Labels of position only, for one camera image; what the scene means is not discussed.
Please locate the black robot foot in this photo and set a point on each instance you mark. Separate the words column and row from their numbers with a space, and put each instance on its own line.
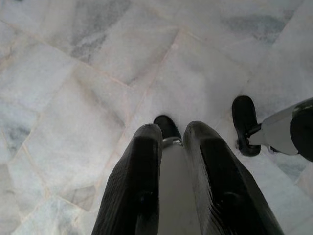
column 167, row 126
column 242, row 110

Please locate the grey robot left leg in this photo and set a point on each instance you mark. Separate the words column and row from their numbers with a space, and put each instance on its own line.
column 176, row 191

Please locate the black robot right foot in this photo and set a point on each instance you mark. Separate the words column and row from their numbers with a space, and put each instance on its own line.
column 242, row 110

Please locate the black robot left foot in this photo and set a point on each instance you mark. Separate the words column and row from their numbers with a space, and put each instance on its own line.
column 167, row 126

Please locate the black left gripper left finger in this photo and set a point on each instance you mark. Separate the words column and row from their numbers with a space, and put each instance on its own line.
column 137, row 176

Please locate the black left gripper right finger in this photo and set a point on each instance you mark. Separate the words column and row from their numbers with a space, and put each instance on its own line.
column 220, row 176

